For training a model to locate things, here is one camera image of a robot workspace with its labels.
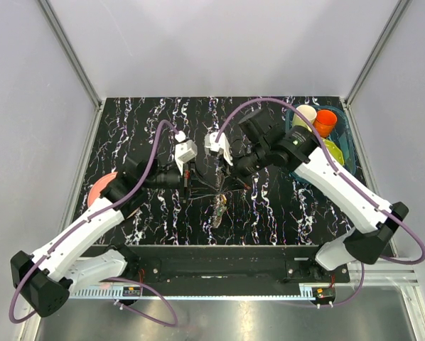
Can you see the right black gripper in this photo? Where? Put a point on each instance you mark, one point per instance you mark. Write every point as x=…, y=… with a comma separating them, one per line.
x=232, y=175

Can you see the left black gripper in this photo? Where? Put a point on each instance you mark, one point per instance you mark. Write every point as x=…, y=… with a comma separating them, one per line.
x=197, y=181

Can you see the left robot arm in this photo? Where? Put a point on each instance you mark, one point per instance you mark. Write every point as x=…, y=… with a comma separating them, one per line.
x=48, y=276

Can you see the pink plate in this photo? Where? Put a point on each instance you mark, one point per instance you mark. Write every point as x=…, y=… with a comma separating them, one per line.
x=99, y=185

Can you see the cream mug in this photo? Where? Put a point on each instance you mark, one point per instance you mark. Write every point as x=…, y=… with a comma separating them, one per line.
x=307, y=112

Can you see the yellow-green dotted plate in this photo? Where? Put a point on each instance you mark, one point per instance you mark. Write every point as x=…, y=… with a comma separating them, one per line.
x=335, y=151

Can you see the orange cup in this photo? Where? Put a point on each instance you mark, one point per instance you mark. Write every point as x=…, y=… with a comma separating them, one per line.
x=325, y=122

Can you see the teal plastic tray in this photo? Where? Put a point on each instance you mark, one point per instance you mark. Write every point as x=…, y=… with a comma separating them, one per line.
x=341, y=136

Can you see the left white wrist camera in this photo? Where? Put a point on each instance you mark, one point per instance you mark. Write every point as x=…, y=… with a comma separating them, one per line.
x=185, y=150

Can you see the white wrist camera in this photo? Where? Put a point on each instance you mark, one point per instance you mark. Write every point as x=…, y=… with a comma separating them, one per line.
x=185, y=150
x=218, y=145

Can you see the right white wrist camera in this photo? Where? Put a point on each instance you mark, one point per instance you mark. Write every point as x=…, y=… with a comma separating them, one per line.
x=218, y=145

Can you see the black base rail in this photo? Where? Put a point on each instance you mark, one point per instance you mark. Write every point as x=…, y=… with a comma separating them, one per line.
x=228, y=271

